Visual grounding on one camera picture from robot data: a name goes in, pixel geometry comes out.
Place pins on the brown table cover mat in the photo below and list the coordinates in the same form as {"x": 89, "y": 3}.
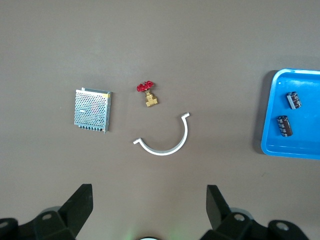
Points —
{"x": 160, "y": 37}

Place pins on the small black connector block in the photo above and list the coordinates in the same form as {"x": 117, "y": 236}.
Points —
{"x": 294, "y": 100}

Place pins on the perforated metal power supply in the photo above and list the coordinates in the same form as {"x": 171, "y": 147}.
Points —
{"x": 92, "y": 110}

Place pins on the blue plastic tray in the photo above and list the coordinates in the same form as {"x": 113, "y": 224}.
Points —
{"x": 305, "y": 145}

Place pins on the brass valve red handwheel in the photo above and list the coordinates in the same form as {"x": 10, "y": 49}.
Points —
{"x": 150, "y": 100}

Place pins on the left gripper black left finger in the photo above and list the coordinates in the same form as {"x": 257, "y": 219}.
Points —
{"x": 75, "y": 207}

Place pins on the white semicircular pipe clamp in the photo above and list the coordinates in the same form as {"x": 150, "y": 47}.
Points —
{"x": 162, "y": 151}

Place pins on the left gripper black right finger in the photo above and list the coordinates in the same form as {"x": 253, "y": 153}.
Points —
{"x": 217, "y": 207}

